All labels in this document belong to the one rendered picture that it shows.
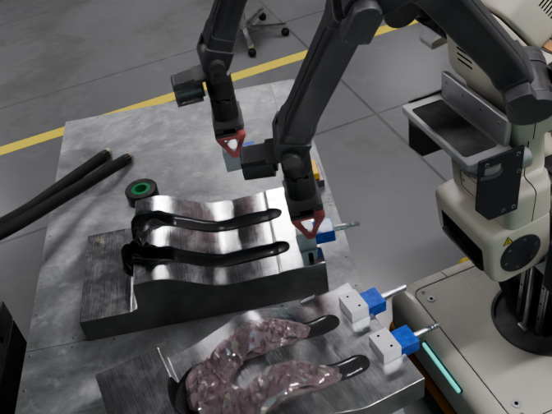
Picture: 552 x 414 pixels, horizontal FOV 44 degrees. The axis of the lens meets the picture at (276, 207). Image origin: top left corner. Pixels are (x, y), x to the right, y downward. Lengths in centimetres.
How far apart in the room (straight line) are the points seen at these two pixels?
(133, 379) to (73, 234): 59
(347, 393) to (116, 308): 50
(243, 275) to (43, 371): 44
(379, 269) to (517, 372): 80
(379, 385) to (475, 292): 96
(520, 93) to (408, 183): 186
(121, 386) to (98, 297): 28
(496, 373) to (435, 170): 127
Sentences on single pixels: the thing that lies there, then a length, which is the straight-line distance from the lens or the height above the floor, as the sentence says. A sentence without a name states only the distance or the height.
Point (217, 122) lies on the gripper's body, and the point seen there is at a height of 104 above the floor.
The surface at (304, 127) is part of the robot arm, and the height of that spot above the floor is 122.
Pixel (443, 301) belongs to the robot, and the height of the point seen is 28.
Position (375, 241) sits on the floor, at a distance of 269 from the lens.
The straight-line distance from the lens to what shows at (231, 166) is 159.
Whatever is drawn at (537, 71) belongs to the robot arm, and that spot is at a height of 127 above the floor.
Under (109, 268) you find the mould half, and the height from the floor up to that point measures 86.
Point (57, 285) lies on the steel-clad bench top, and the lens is 162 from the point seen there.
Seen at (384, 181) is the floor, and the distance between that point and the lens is 296.
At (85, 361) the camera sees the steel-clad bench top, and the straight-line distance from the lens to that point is 144.
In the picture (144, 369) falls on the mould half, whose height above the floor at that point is 91.
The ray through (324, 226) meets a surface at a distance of 139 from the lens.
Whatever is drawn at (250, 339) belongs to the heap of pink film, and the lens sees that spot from 122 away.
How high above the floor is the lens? 185
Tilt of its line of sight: 40 degrees down
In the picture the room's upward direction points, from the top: 10 degrees counter-clockwise
